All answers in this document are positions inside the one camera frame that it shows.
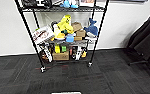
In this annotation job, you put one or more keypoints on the blue white plush toy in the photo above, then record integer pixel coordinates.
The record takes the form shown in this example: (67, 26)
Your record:
(69, 4)

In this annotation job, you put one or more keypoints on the yellow plush toy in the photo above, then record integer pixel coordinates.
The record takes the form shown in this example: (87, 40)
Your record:
(64, 25)

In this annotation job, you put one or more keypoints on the flat tan cardboard box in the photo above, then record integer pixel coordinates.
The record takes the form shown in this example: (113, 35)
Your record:
(61, 56)

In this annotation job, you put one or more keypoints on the white yellow black pack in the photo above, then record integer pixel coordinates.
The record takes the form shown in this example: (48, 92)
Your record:
(78, 52)

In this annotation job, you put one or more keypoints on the white black printed pack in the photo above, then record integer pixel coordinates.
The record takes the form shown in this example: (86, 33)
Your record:
(46, 53)

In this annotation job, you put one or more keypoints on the white printed packet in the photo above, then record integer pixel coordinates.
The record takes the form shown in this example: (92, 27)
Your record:
(57, 2)

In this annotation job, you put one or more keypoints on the blue cup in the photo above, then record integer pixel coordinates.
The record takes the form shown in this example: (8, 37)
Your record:
(69, 38)

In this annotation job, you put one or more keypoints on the small yellow box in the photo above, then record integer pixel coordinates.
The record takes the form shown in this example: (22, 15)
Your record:
(57, 49)

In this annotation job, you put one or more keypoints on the black chair with cloth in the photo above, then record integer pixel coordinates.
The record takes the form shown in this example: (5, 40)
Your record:
(144, 40)

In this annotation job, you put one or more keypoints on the small green box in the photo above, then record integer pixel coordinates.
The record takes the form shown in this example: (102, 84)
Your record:
(64, 49)

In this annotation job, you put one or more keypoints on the blue shark plush toy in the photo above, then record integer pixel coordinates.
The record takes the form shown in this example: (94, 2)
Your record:
(91, 30)

